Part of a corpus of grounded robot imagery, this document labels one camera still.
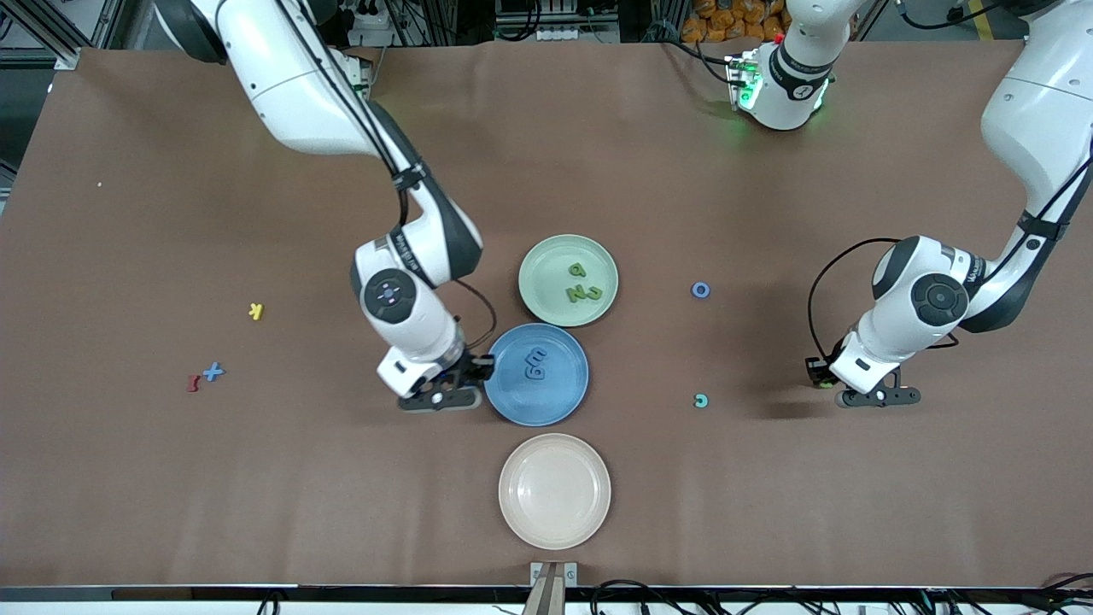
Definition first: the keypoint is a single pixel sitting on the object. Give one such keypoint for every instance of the light green round plate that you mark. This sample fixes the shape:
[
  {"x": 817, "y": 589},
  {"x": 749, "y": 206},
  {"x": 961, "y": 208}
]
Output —
[{"x": 546, "y": 273}]

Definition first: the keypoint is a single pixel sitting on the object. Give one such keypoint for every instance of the brown table cover mat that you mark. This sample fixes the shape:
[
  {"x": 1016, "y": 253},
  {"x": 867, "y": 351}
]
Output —
[{"x": 171, "y": 512}]

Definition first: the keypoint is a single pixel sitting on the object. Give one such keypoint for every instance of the yellow foam letter K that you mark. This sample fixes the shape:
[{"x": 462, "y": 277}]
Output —
[{"x": 255, "y": 311}]

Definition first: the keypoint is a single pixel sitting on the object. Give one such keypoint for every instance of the blue foam number 9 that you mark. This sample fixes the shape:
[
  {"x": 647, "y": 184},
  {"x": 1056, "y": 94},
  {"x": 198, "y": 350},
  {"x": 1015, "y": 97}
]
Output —
[{"x": 541, "y": 373}]

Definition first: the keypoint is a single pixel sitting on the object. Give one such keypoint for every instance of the blue foam letter E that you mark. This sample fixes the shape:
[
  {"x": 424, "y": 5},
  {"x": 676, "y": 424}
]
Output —
[{"x": 539, "y": 354}]

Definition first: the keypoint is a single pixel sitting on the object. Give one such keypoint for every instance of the green foam letter N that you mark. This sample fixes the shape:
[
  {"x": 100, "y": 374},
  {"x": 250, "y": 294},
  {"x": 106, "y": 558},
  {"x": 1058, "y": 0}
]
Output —
[{"x": 575, "y": 295}]

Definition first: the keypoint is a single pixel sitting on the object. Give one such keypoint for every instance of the blue foam letter X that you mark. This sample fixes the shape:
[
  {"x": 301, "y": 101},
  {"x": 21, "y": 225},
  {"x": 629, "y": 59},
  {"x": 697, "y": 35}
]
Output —
[{"x": 213, "y": 371}]

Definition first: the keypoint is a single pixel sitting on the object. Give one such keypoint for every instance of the blue round plate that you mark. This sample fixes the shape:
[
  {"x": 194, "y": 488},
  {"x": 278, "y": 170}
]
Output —
[{"x": 535, "y": 406}]

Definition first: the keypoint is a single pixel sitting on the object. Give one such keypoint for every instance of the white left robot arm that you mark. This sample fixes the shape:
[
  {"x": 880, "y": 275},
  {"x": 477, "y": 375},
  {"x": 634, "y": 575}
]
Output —
[{"x": 1033, "y": 111}]

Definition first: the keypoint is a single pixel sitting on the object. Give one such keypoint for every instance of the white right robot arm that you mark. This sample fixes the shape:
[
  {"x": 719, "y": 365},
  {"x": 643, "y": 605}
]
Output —
[{"x": 290, "y": 94}]

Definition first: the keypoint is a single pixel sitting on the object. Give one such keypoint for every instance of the blue foam letter O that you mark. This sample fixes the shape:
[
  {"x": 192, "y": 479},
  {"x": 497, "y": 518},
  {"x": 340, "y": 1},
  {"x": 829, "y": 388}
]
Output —
[{"x": 694, "y": 289}]

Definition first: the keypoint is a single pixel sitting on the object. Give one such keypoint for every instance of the orange packaged goods pile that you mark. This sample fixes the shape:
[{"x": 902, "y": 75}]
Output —
[{"x": 726, "y": 17}]

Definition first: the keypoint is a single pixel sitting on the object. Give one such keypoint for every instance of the white power strip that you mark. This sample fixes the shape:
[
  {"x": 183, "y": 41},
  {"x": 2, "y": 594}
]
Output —
[{"x": 576, "y": 34}]

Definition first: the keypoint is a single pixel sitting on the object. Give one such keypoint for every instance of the beige round plate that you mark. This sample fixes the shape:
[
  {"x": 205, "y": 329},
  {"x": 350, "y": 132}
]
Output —
[{"x": 555, "y": 491}]

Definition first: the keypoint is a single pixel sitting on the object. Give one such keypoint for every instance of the aluminium frame post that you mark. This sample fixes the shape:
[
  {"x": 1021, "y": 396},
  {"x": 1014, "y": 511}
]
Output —
[{"x": 64, "y": 55}]

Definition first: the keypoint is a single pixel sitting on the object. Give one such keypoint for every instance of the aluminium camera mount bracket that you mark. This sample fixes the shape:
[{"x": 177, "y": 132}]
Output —
[{"x": 551, "y": 576}]

